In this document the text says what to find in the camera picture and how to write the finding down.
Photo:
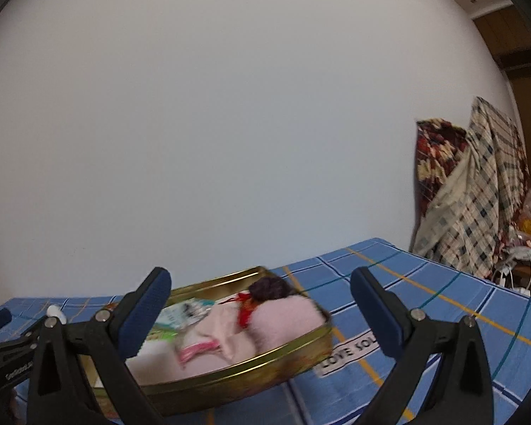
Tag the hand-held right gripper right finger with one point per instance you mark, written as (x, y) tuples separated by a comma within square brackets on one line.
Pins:
[(380, 314)]

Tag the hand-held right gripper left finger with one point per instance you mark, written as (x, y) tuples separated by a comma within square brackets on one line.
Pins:
[(144, 314)]

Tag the green printed packet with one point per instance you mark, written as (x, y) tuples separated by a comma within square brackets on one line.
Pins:
[(181, 314)]

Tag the white sponge block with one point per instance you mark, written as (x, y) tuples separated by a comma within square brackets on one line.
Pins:
[(159, 369)]

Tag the pink sock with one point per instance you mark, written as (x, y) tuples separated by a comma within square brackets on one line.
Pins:
[(221, 327)]

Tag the pink fluffy cloth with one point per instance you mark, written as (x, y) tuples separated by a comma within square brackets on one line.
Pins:
[(287, 323)]

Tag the dark purple fuzzy scrunchie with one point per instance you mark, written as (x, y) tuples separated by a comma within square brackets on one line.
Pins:
[(270, 287)]

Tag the gold metal tin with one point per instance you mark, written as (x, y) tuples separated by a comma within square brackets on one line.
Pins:
[(248, 378)]

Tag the small white object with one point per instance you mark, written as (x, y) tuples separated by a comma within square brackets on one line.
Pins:
[(56, 312)]

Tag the blue plaid bed sheet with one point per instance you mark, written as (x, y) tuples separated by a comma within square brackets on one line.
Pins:
[(447, 292)]

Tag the beige plaid cloth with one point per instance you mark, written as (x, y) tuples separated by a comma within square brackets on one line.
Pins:
[(482, 195)]

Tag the dark red floral quilt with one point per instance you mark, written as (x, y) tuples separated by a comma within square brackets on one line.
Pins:
[(438, 150)]

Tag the brown wooden wardrobe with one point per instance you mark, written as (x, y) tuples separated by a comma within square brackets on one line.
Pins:
[(513, 53)]

